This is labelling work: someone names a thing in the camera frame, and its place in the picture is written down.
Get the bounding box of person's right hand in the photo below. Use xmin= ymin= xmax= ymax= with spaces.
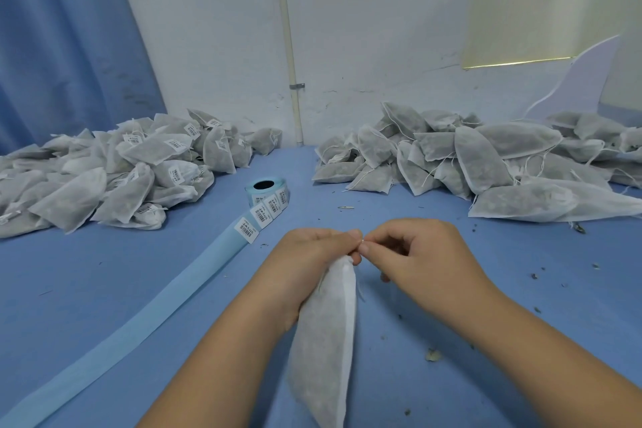
xmin=358 ymin=218 xmax=505 ymax=336

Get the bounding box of person's left hand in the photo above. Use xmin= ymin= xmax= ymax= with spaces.
xmin=245 ymin=227 xmax=364 ymax=336

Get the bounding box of white sachet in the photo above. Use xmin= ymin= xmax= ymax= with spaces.
xmin=288 ymin=254 xmax=358 ymax=428

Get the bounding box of pile of unlabelled herb bags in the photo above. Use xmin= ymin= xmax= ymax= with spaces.
xmin=312 ymin=102 xmax=642 ymax=224

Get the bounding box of blue label roll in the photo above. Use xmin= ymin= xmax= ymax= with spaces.
xmin=0 ymin=176 xmax=292 ymax=428

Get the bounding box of pile of labelled herb bags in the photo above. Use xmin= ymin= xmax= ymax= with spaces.
xmin=0 ymin=108 xmax=285 ymax=240

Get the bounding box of person's left forearm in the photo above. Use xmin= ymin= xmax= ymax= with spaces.
xmin=135 ymin=297 xmax=300 ymax=428

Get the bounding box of person's right forearm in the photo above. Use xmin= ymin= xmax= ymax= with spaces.
xmin=466 ymin=300 xmax=642 ymax=428

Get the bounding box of white curved board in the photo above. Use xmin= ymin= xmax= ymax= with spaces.
xmin=524 ymin=35 xmax=621 ymax=123

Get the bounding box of large beige panel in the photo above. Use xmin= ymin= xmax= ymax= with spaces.
xmin=602 ymin=1 xmax=642 ymax=113

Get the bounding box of blue curtain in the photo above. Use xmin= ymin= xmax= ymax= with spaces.
xmin=0 ymin=0 xmax=168 ymax=156

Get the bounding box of white wall pipe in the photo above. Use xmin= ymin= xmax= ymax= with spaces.
xmin=273 ymin=0 xmax=305 ymax=147

